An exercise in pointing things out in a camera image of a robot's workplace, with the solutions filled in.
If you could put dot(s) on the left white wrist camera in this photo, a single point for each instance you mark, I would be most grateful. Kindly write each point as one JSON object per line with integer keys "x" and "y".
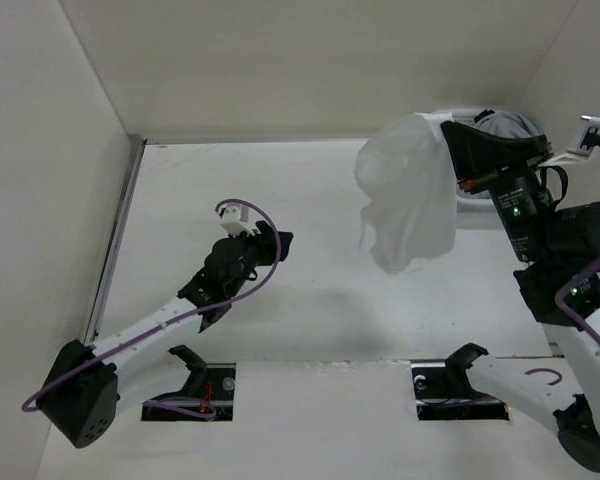
{"x": 234, "y": 219}

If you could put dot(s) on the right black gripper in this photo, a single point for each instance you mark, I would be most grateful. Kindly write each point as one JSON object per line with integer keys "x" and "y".
{"x": 477, "y": 153}

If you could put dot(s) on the white plastic laundry basket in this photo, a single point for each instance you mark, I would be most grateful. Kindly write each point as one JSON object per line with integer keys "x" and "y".
{"x": 466, "y": 201}

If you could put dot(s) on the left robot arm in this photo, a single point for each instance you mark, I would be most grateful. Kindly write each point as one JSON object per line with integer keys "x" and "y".
{"x": 149, "y": 362}

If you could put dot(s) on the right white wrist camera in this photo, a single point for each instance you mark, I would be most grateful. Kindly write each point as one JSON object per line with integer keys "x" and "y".
{"x": 583, "y": 147}

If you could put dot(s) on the white tank top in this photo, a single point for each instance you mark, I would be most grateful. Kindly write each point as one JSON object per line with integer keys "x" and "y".
{"x": 406, "y": 172}

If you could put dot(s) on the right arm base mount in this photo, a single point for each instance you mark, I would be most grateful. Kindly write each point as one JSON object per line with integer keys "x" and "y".
{"x": 442, "y": 391}

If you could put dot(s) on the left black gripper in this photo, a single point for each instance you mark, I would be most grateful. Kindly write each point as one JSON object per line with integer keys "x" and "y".
{"x": 266, "y": 243}

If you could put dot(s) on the grey tank top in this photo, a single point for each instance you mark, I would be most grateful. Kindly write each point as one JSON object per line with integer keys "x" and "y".
{"x": 508, "y": 124}

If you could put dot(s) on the black tank top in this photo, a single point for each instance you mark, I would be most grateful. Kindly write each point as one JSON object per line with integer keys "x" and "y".
{"x": 482, "y": 115}

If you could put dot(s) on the left metal table rail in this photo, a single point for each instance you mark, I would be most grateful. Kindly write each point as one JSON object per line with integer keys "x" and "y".
{"x": 93, "y": 322}

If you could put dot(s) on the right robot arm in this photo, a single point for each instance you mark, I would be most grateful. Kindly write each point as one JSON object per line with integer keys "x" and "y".
{"x": 559, "y": 283}

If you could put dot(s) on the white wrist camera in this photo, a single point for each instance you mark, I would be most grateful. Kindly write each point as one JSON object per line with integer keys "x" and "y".
{"x": 234, "y": 219}
{"x": 583, "y": 147}

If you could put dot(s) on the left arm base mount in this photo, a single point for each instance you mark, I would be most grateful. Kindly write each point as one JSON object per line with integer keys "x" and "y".
{"x": 205, "y": 395}

